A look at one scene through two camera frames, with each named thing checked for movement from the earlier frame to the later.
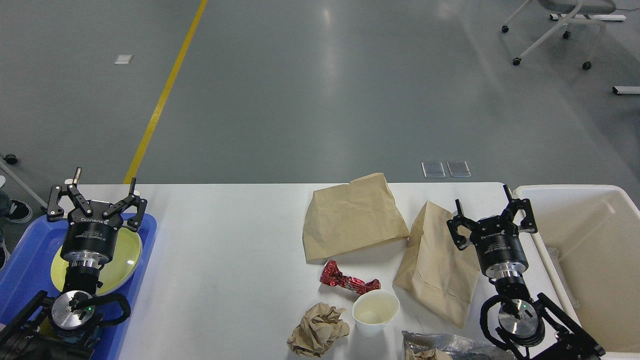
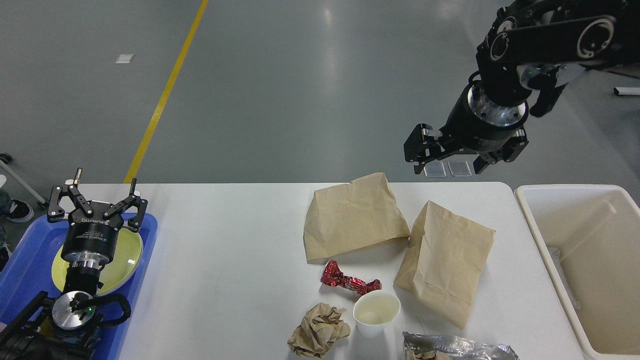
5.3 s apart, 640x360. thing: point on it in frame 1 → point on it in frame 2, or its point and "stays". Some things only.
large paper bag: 347,218 stays
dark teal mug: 81,342 stays
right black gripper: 496,239 → 465,129
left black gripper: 90,236 stays
